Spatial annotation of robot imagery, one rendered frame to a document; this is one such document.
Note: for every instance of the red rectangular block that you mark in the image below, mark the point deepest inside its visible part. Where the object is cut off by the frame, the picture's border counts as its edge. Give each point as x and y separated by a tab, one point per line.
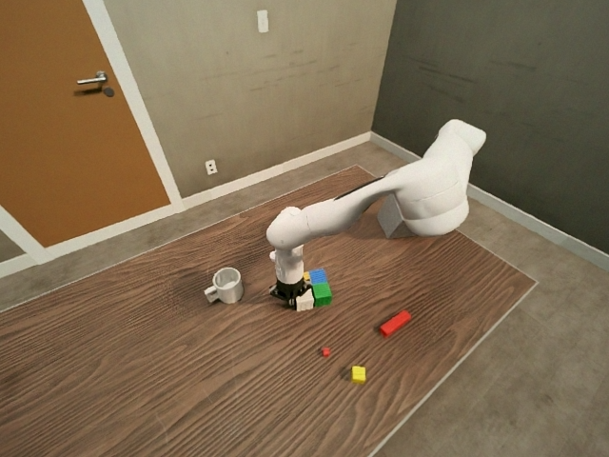
395	323

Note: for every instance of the green cube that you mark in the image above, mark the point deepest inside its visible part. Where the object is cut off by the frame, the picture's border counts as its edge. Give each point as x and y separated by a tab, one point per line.
321	294

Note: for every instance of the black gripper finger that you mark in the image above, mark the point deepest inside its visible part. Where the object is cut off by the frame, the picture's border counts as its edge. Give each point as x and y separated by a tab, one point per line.
280	295
307	286

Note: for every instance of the white mug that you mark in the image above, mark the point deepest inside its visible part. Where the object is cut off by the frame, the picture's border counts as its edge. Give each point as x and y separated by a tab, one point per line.
226	278

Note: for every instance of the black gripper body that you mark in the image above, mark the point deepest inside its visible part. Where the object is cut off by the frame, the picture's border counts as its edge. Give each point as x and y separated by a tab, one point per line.
282	286

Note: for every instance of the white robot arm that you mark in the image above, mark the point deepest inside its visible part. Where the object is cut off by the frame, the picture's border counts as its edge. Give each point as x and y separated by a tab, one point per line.
428	192

